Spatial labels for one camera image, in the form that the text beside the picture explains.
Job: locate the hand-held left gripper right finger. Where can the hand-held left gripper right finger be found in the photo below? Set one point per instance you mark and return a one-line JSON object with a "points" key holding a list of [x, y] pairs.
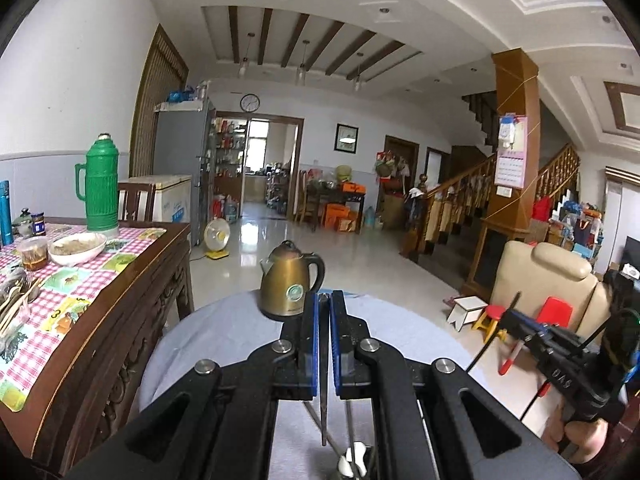
{"points": [[336, 345]]}

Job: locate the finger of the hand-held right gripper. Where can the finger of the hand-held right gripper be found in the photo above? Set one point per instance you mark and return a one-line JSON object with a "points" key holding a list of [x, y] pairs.
{"points": [[525, 319], [542, 345]]}

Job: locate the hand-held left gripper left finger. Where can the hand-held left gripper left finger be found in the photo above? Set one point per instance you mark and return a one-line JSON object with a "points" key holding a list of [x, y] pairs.
{"points": [[314, 340]]}

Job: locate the dark chopstick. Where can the dark chopstick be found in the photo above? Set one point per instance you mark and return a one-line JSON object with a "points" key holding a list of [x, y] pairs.
{"points": [[324, 410], [320, 427], [350, 430], [486, 342]]}

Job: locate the white plastic spoon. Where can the white plastic spoon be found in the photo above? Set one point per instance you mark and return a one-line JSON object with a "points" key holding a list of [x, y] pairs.
{"points": [[344, 466]]}

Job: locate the person's right hand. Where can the person's right hand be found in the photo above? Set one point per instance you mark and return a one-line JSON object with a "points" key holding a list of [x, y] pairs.
{"points": [[580, 440]]}

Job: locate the red stool with yellow legs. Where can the red stool with yellow legs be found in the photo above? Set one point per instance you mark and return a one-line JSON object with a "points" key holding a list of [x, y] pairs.
{"points": [[495, 312]]}

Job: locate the red child chair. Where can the red child chair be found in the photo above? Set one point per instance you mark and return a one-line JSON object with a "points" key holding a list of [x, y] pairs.
{"points": [[555, 310]]}

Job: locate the beige sofa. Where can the beige sofa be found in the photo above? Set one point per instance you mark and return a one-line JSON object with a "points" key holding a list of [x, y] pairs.
{"points": [[530, 280]]}

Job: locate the small white stool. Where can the small white stool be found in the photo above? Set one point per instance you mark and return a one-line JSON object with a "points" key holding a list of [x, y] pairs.
{"points": [[467, 305]]}

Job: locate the bronze electric kettle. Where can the bronze electric kettle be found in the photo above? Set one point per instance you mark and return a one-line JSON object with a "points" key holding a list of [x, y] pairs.
{"points": [[282, 285]]}

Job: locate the pile of bags and boxes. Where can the pile of bags and boxes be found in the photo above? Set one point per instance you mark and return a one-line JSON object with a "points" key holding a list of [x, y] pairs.
{"points": [[575, 225]]}

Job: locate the black television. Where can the black television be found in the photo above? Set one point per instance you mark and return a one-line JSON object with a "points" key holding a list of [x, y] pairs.
{"points": [[631, 255]]}

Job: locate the large orange carton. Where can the large orange carton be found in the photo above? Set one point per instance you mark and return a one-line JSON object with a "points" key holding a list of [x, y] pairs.
{"points": [[336, 215]]}

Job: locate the blue water jug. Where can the blue water jug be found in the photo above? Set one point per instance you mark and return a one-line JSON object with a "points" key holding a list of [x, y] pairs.
{"points": [[369, 217]]}

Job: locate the yellow electric fan heater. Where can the yellow electric fan heater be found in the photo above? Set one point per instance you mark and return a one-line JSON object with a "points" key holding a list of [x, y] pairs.
{"points": [[217, 235]]}

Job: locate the brown wooden dining table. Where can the brown wooden dining table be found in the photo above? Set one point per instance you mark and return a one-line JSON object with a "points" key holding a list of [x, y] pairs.
{"points": [[345, 198]]}

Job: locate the wooden stair railing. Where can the wooden stair railing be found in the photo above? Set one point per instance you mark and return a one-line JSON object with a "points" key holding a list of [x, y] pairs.
{"points": [[465, 185]]}

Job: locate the flat orange box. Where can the flat orange box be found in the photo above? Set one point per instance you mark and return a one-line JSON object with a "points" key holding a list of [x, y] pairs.
{"points": [[354, 188]]}

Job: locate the narrow wooden room door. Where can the narrow wooden room door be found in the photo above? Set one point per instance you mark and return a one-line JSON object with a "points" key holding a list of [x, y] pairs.
{"points": [[435, 165]]}

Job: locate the carved dark wooden table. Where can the carved dark wooden table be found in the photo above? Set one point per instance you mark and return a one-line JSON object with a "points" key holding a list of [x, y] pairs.
{"points": [[125, 320]]}

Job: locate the white chest freezer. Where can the white chest freezer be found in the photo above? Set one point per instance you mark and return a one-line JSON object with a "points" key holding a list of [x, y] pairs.
{"points": [[172, 202]]}

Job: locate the dark wooden room door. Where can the dark wooden room door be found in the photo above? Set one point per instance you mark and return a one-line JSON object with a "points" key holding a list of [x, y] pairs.
{"points": [[400, 152]]}

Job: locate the glass shelf with bottles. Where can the glass shelf with bottles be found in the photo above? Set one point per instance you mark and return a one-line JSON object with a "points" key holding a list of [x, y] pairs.
{"points": [[227, 150]]}

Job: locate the dark wooden chair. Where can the dark wooden chair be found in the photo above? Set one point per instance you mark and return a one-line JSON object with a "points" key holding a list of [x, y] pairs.
{"points": [[135, 200]]}

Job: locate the wooden pillar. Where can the wooden pillar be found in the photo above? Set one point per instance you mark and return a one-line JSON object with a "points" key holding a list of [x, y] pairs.
{"points": [[515, 85]]}

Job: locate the grey refrigerator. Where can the grey refrigerator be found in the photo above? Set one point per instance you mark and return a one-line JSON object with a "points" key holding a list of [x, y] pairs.
{"points": [[182, 145]]}

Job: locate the white bowl of food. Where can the white bowl of food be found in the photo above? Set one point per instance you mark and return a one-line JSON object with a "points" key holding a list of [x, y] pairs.
{"points": [[75, 255]]}

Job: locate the pink checked table mat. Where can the pink checked table mat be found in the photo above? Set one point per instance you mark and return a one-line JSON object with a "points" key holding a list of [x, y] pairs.
{"points": [[60, 285]]}

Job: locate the glass pendant lamp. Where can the glass pendant lamp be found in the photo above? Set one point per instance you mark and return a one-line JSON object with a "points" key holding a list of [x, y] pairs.
{"points": [[358, 82], [300, 76], [244, 67]]}

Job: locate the green thermos jug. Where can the green thermos jug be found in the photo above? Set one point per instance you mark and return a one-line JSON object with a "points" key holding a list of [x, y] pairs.
{"points": [[102, 185]]}

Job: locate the clear plastic jar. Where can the clear plastic jar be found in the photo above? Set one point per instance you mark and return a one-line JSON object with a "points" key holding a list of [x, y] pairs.
{"points": [[34, 255]]}

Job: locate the slatted wooden door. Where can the slatted wooden door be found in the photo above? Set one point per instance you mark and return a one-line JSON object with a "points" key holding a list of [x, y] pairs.
{"points": [[160, 85]]}

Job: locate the small jar with blue label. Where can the small jar with blue label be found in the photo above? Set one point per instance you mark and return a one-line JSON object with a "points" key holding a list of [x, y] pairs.
{"points": [[38, 224]]}

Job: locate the bundle of wooden chopsticks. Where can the bundle of wooden chopsticks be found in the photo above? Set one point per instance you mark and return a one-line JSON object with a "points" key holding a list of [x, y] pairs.
{"points": [[15, 305]]}

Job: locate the teal drinking bottle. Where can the teal drinking bottle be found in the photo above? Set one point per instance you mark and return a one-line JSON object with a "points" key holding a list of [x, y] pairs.
{"points": [[4, 215]]}

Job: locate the pink wall calendar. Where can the pink wall calendar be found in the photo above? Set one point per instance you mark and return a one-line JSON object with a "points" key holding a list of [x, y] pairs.
{"points": [[510, 165]]}

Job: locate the framed wall picture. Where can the framed wall picture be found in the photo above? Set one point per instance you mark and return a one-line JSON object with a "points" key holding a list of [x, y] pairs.
{"points": [[346, 138]]}

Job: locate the round wall clock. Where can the round wall clock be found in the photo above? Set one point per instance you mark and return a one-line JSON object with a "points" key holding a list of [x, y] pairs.
{"points": [[249, 103]]}

